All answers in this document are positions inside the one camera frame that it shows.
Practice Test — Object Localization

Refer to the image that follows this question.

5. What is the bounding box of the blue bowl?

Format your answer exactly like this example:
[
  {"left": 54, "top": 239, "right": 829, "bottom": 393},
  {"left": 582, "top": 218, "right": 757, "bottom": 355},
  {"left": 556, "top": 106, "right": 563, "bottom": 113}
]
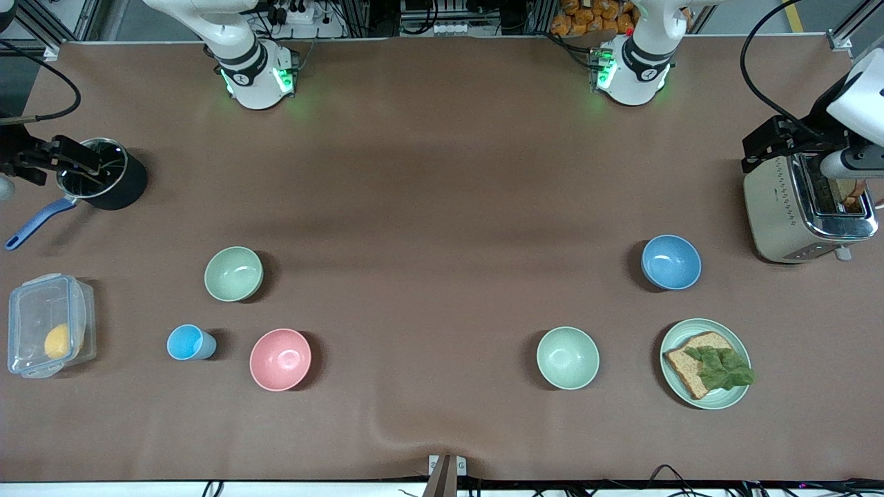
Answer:
[{"left": 641, "top": 235, "right": 702, "bottom": 291}]

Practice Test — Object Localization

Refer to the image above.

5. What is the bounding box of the light green bowl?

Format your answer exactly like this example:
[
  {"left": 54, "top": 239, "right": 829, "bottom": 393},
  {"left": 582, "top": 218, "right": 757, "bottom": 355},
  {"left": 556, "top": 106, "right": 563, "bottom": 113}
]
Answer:
[
  {"left": 537, "top": 327, "right": 600, "bottom": 391},
  {"left": 204, "top": 246, "right": 265, "bottom": 303}
]

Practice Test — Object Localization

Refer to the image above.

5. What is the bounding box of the pink bowl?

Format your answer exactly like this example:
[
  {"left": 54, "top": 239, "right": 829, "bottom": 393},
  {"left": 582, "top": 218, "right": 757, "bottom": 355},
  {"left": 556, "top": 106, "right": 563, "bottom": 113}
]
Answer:
[{"left": 249, "top": 329, "right": 312, "bottom": 392}]

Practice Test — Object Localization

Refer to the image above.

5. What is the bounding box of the glass pot lid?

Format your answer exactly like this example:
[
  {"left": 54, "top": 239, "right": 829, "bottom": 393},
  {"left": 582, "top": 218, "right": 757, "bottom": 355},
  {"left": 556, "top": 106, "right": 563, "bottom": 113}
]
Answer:
[{"left": 57, "top": 138, "right": 129, "bottom": 199}]

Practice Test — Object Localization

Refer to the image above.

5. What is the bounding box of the silver toaster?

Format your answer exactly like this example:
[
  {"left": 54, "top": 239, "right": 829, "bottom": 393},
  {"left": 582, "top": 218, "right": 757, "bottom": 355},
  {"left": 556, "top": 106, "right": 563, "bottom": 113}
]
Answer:
[{"left": 743, "top": 153, "right": 879, "bottom": 264}]

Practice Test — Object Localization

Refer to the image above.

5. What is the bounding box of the toast slice in toaster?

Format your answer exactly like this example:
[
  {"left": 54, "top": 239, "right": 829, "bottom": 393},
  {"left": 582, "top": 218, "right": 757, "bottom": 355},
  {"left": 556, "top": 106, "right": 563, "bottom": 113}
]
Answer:
[{"left": 836, "top": 178, "right": 868, "bottom": 212}]

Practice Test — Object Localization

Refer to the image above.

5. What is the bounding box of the clear plastic food container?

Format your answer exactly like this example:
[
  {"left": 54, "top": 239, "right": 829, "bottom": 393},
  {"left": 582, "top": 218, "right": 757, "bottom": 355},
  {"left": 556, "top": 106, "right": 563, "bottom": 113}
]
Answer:
[{"left": 7, "top": 273, "right": 97, "bottom": 379}]

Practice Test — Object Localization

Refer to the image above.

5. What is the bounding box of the yellow lemon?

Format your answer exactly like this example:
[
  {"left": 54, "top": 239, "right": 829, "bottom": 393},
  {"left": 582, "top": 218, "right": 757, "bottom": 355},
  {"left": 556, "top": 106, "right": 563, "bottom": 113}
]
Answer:
[{"left": 44, "top": 323, "right": 71, "bottom": 360}]

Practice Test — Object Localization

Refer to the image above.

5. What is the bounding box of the blue cup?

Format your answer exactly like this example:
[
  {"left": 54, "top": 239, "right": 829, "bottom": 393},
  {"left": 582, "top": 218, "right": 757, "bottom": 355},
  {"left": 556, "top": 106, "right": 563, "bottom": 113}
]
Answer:
[{"left": 166, "top": 324, "right": 217, "bottom": 361}]

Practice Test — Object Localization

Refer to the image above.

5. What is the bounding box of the orange snack packets bag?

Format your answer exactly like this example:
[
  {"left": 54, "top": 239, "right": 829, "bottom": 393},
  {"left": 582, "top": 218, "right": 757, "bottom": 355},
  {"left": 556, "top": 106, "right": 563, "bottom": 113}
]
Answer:
[{"left": 551, "top": 0, "right": 640, "bottom": 37}]

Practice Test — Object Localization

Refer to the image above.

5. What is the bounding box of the green lettuce leaf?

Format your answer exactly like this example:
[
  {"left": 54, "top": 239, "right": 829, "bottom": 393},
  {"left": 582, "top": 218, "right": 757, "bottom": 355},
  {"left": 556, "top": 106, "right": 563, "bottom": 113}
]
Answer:
[{"left": 684, "top": 345, "right": 756, "bottom": 391}]

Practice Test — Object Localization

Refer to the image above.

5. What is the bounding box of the brown bread slice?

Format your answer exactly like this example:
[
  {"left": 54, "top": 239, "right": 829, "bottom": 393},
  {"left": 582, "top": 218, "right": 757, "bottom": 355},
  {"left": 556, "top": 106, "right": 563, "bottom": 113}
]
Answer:
[{"left": 663, "top": 331, "right": 736, "bottom": 401}]

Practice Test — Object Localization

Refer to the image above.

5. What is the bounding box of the light green plate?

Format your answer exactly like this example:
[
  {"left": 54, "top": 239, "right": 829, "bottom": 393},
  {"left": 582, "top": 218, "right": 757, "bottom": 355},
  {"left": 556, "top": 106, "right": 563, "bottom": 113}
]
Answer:
[{"left": 660, "top": 318, "right": 752, "bottom": 411}]

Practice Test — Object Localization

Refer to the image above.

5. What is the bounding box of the white power strip with plugs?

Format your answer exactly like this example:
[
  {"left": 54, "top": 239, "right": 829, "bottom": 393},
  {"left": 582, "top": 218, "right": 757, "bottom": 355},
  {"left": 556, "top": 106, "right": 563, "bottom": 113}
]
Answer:
[{"left": 273, "top": 0, "right": 327, "bottom": 26}]

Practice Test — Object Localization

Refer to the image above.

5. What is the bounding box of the brown table cloth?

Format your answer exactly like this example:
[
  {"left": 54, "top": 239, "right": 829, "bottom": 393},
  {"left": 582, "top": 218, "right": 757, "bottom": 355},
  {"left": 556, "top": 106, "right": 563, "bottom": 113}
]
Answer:
[{"left": 0, "top": 35, "right": 884, "bottom": 483}]

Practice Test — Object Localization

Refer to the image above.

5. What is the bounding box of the black pot with blue handle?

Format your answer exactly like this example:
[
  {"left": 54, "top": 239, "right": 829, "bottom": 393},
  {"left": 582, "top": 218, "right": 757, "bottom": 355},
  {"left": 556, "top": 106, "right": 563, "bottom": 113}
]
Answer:
[{"left": 6, "top": 138, "right": 148, "bottom": 251}]

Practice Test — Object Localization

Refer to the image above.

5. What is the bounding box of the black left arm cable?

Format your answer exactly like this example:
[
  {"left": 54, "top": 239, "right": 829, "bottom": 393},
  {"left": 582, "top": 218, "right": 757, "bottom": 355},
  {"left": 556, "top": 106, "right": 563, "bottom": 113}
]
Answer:
[{"left": 740, "top": 0, "right": 826, "bottom": 139}]

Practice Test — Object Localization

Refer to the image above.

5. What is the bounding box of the aluminium frame profile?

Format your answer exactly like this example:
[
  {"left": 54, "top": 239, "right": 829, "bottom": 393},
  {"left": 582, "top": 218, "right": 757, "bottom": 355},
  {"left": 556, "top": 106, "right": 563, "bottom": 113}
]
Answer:
[
  {"left": 825, "top": 0, "right": 884, "bottom": 49},
  {"left": 14, "top": 0, "right": 99, "bottom": 43}
]

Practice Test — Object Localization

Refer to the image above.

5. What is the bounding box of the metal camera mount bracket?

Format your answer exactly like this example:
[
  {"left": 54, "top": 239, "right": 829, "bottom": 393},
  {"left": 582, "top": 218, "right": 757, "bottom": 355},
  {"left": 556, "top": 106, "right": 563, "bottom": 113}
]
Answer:
[{"left": 427, "top": 454, "right": 468, "bottom": 497}]

